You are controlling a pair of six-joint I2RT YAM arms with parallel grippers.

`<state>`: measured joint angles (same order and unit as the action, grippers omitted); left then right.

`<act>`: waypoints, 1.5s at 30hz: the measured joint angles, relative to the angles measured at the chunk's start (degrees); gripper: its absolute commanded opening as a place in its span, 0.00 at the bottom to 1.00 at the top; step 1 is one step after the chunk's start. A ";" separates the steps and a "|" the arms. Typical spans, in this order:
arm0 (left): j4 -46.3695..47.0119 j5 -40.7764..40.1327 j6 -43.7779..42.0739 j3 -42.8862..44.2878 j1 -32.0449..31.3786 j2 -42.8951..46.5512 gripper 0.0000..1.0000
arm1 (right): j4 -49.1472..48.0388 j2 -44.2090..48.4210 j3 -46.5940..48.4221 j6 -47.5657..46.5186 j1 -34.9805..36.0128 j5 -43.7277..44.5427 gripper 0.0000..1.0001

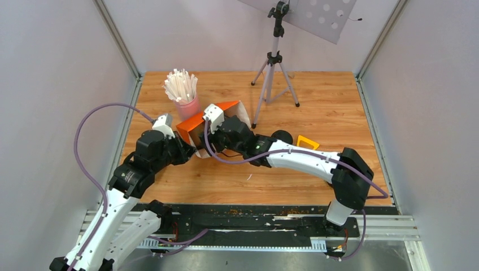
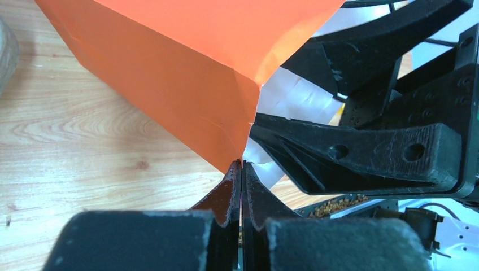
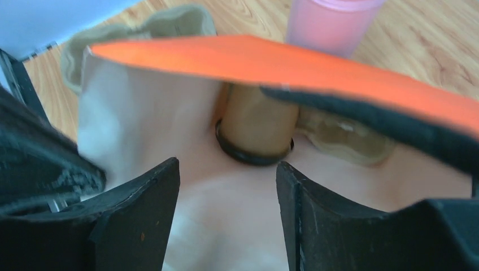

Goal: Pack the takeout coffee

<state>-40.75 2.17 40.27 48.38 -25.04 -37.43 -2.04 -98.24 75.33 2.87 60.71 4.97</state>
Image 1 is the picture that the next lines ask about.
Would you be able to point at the bundle of white straws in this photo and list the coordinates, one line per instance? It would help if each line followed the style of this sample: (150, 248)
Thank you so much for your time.
(181, 86)

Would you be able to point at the orange paper bag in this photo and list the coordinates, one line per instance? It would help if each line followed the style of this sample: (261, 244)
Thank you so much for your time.
(192, 129)

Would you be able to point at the silver camera tripod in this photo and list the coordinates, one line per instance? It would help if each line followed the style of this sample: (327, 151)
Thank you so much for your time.
(273, 59)

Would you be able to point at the pink translucent straw holder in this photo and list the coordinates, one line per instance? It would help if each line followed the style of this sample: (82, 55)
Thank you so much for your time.
(189, 109)

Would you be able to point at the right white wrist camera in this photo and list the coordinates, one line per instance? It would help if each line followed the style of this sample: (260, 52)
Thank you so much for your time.
(213, 115)

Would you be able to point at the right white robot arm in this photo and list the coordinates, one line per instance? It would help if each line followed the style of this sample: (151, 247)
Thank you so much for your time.
(346, 171)

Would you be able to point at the yellow triangular plastic bracket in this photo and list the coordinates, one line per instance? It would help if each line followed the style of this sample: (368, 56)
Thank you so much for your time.
(307, 143)

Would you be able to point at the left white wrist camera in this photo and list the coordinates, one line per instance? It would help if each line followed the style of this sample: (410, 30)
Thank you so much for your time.
(163, 124)

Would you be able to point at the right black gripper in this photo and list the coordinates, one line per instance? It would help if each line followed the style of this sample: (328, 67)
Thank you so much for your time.
(214, 139)

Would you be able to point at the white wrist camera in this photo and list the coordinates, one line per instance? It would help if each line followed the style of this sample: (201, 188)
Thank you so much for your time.
(163, 124)
(213, 115)

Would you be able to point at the grey perforated panel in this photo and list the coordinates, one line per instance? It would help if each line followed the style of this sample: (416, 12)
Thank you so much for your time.
(322, 18)

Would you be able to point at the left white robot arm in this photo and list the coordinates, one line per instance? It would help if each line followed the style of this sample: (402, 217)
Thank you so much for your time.
(102, 247)

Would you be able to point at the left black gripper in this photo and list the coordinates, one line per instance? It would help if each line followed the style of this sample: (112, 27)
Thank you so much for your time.
(185, 151)

